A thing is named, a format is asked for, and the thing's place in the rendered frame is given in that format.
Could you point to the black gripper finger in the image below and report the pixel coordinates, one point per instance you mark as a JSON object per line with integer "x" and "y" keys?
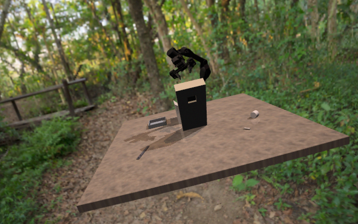
{"x": 190, "y": 66}
{"x": 176, "y": 75}

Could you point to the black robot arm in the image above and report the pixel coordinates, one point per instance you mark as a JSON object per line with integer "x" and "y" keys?
{"x": 176, "y": 56}

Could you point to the tan service panel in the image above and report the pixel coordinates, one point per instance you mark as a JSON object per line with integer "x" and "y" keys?
{"x": 191, "y": 100}

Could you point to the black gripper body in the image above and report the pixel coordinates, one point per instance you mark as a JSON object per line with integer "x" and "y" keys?
{"x": 182, "y": 66}

